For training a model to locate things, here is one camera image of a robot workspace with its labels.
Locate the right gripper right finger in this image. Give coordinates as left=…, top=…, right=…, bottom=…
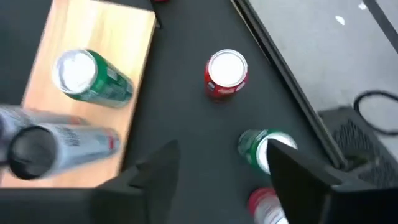
left=266, top=138, right=398, bottom=224

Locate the red Coca-Cola can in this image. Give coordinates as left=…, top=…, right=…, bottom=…
left=204, top=49, right=249, bottom=102

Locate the black coiled cable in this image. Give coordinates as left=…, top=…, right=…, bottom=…
left=353, top=90, right=398, bottom=136

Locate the wooden shelf black metal frame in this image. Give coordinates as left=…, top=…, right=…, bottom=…
left=0, top=0, right=162, bottom=189

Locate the black computer case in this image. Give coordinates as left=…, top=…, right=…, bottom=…
left=318, top=105, right=398, bottom=190

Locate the green Sprite can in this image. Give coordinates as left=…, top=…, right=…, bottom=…
left=52, top=49, right=134, bottom=109
left=238, top=129, right=299, bottom=175

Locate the black aluminium table frame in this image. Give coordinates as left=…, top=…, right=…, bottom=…
left=230, top=0, right=349, bottom=170

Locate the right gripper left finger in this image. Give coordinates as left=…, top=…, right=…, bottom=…
left=0, top=139, right=182, bottom=224

